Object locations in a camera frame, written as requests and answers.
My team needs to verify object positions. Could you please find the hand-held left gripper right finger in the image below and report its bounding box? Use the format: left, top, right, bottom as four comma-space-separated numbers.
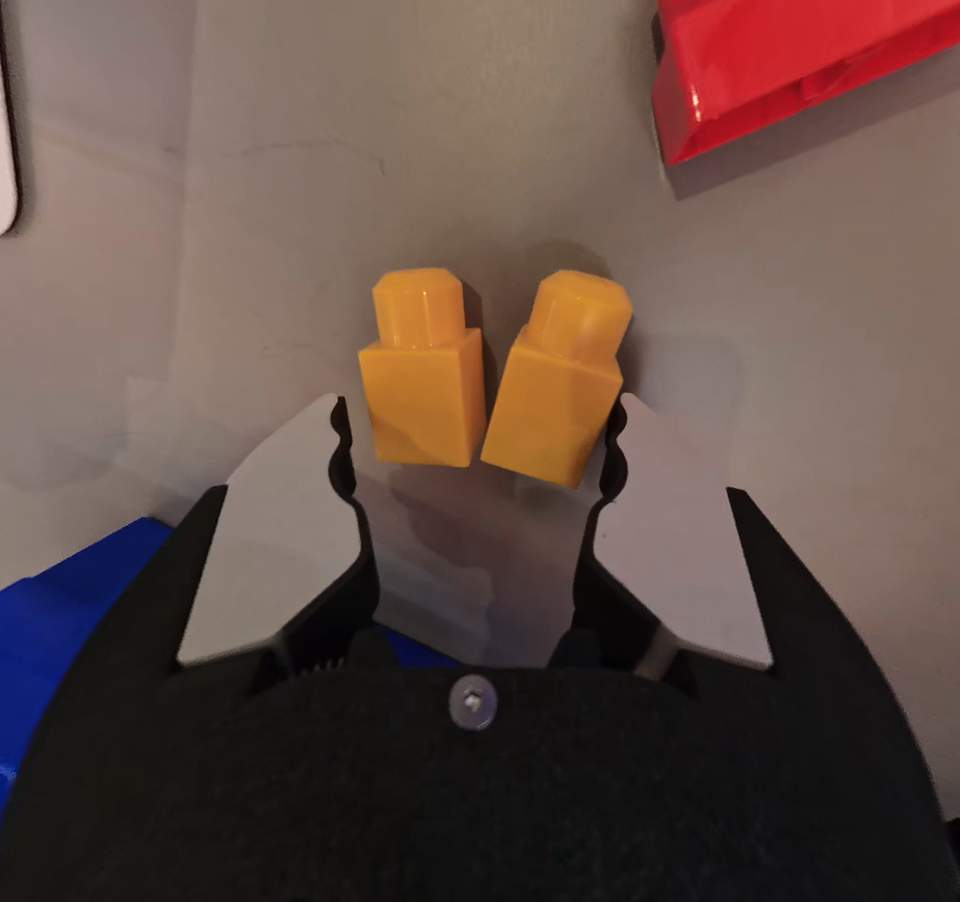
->
555, 392, 775, 681

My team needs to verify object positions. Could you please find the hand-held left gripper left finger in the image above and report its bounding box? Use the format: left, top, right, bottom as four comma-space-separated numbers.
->
176, 393, 380, 681

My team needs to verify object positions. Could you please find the yellow single-stud toy block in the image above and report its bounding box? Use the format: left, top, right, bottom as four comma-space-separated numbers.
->
358, 268, 485, 468
480, 269, 633, 486

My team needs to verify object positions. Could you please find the blue plastic bin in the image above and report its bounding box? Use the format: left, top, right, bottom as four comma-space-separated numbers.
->
0, 518, 459, 790

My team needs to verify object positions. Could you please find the red two-stud toy block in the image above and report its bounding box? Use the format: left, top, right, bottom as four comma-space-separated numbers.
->
651, 0, 960, 166

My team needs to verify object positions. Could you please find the grey desk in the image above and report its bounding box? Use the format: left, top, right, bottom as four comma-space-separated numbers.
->
0, 0, 960, 820

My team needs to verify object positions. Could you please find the white stand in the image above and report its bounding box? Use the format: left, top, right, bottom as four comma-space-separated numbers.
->
0, 54, 20, 235

